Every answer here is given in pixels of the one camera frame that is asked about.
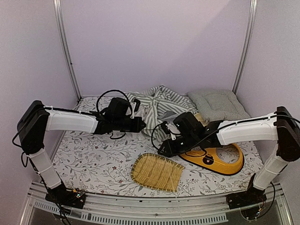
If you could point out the left aluminium frame post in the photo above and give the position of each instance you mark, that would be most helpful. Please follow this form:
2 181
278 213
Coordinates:
65 48

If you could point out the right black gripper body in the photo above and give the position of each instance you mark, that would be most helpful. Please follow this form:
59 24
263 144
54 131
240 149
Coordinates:
189 142

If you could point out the yellow double bowl holder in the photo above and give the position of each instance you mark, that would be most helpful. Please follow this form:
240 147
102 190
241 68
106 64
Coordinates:
209 159

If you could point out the woven bamboo tray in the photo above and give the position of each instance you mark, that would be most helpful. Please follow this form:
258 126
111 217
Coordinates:
156 172

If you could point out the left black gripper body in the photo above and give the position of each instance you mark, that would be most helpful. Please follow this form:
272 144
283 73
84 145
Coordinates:
120 124

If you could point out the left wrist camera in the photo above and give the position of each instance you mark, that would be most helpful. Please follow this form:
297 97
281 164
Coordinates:
135 104

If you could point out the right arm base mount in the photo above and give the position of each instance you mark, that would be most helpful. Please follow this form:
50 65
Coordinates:
250 203

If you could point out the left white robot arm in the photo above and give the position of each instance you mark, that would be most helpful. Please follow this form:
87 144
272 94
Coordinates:
38 119

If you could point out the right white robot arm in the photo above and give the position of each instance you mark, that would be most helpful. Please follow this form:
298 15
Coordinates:
278 126

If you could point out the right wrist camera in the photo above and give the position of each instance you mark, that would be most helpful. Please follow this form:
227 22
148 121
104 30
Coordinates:
170 129

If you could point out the aluminium frame post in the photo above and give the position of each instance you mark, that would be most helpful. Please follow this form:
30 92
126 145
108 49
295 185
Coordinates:
65 48
246 45

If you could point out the front aluminium rail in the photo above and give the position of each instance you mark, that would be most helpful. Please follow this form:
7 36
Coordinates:
194 210

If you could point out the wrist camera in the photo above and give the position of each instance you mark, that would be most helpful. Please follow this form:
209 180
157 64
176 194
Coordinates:
170 129
135 104

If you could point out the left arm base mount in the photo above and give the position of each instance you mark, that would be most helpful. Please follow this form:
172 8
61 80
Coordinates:
61 195

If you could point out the striped green white pet tent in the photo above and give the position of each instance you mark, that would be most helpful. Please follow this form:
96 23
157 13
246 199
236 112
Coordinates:
159 104

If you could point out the right aluminium frame post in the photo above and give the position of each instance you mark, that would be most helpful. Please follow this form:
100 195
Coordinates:
246 45

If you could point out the checkered grey cushion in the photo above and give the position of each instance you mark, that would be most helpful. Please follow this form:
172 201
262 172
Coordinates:
214 105

